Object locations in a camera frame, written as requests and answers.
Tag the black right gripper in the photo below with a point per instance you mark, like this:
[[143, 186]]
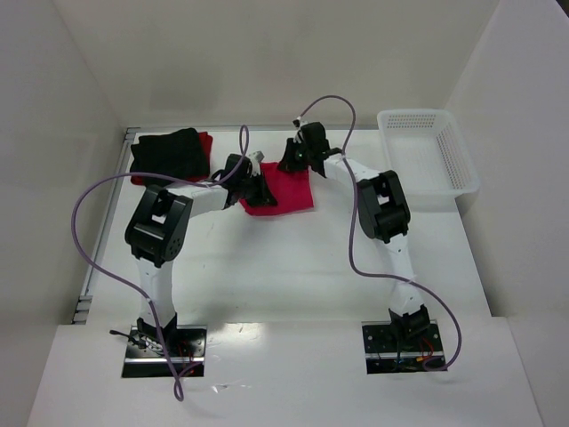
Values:
[[296, 154]]

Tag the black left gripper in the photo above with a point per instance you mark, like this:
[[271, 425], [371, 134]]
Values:
[[256, 189]]

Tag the pink t shirt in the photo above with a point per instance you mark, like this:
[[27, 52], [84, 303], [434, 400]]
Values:
[[291, 191]]

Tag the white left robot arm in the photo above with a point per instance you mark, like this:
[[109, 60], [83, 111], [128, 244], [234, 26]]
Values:
[[158, 227]]

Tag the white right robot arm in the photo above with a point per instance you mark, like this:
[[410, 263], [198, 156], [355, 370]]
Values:
[[381, 212]]

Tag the white plastic basket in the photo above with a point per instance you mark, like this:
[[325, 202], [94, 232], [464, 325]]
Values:
[[426, 148]]

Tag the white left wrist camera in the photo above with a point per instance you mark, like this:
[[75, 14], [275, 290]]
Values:
[[256, 157]]

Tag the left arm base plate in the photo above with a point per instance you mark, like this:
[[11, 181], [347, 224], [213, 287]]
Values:
[[144, 356]]

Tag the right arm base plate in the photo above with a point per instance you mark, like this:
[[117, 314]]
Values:
[[384, 355]]

